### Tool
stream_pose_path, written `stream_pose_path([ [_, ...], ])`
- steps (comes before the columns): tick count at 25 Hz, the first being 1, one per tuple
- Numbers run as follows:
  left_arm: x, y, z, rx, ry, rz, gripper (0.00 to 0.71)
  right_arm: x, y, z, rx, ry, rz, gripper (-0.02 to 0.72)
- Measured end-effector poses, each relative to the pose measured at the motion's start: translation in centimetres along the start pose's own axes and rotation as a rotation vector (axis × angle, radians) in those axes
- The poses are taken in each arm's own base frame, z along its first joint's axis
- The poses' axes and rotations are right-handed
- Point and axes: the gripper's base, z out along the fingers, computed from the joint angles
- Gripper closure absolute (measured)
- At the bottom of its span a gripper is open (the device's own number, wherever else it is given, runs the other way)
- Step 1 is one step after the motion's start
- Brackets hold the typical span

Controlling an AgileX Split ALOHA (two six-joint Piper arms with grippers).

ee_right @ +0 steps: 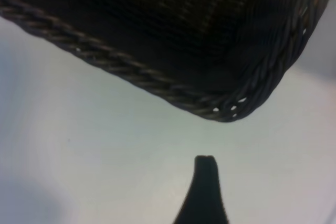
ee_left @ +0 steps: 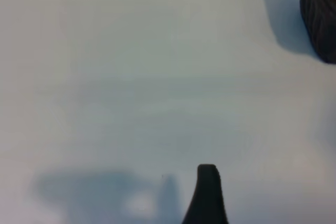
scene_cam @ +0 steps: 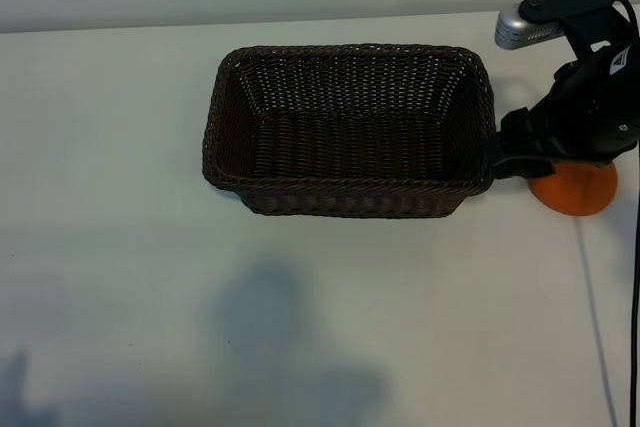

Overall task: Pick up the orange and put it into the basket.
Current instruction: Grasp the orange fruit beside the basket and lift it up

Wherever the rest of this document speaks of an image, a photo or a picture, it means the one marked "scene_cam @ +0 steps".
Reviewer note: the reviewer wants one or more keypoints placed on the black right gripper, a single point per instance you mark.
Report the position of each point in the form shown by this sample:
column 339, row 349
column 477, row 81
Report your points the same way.
column 600, row 107

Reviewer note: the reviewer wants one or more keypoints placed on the orange fruit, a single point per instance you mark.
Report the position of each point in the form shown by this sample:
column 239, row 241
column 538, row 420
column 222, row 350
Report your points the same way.
column 575, row 194

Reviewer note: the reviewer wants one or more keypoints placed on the dark brown wicker basket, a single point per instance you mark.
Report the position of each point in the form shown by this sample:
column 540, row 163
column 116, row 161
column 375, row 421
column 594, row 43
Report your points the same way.
column 350, row 157

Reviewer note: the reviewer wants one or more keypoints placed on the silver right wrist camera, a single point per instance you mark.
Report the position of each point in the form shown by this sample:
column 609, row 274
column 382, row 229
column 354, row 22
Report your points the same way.
column 515, row 31

